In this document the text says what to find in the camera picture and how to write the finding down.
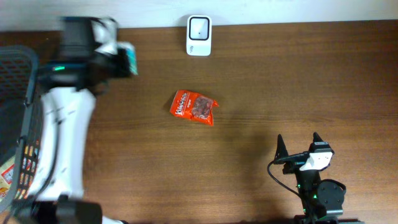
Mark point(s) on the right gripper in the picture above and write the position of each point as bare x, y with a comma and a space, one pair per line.
282, 157

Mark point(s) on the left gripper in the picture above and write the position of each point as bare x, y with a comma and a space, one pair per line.
120, 67

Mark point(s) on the green tissue pack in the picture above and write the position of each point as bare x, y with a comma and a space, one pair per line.
131, 56

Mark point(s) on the red snack bag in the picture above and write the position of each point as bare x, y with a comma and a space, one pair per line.
193, 106

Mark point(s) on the beige wet wipes pack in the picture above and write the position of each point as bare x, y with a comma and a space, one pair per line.
6, 172

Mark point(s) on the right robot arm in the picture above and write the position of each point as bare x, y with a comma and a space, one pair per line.
322, 199

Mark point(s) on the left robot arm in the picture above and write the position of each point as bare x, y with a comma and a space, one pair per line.
45, 114

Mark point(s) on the grey plastic mesh basket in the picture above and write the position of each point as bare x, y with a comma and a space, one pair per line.
21, 118

